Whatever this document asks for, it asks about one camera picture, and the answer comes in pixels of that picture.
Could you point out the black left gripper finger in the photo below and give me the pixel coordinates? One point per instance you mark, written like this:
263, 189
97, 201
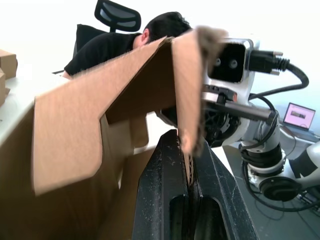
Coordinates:
160, 190

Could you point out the small brown cardboard box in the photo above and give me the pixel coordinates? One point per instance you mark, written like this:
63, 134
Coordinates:
2, 92
7, 65

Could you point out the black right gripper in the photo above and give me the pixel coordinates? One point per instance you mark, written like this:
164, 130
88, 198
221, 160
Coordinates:
220, 125

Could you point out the open laptop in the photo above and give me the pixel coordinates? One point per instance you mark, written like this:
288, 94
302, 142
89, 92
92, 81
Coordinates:
299, 115

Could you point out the person in black shirt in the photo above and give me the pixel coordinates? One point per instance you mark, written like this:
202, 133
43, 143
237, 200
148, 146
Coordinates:
102, 50

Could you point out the black office chair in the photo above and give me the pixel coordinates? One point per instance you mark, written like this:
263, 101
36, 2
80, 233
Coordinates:
83, 35

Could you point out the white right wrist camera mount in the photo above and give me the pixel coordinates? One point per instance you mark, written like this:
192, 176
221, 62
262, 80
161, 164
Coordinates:
247, 82

